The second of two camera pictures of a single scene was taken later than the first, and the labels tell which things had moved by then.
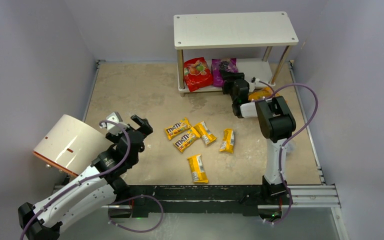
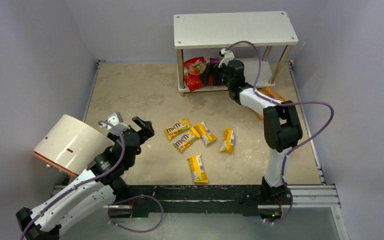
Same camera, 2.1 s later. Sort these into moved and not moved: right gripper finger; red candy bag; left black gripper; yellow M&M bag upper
Moved: right gripper finger
Not moved: left black gripper; red candy bag; yellow M&M bag upper
